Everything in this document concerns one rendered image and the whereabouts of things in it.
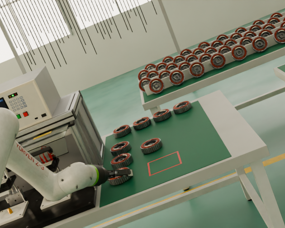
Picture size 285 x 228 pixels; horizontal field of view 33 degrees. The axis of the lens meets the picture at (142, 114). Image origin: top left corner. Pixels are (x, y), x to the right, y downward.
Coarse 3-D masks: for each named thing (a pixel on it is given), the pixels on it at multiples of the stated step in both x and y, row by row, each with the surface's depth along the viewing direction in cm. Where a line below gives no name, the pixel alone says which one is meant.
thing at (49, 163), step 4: (52, 160) 239; (56, 160) 245; (44, 164) 238; (48, 164) 236; (52, 164) 235; (56, 164) 240; (48, 168) 234; (52, 168) 234; (56, 168) 237; (56, 172) 246
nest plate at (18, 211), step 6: (18, 204) 242; (24, 204) 238; (6, 210) 240; (12, 210) 237; (18, 210) 234; (24, 210) 233; (0, 216) 236; (6, 216) 233; (12, 216) 230; (18, 216) 228; (0, 222) 229; (6, 222) 228
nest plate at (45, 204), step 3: (69, 195) 227; (63, 198) 226; (66, 198) 226; (69, 198) 226; (45, 201) 232; (48, 201) 230; (51, 201) 229; (54, 201) 227; (57, 201) 226; (60, 201) 226; (42, 204) 229; (45, 204) 228; (48, 204) 227; (51, 204) 227; (42, 207) 227; (45, 207) 227
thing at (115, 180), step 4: (120, 168) 232; (124, 168) 230; (128, 168) 229; (116, 176) 227; (120, 176) 223; (124, 176) 223; (128, 176) 225; (112, 180) 224; (116, 180) 223; (120, 180) 224; (124, 180) 224; (112, 184) 225; (116, 184) 224
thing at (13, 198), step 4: (20, 188) 250; (16, 192) 246; (8, 196) 246; (12, 196) 246; (16, 196) 246; (20, 196) 246; (24, 196) 250; (8, 200) 246; (12, 200) 246; (16, 200) 246; (20, 200) 247; (12, 204) 247
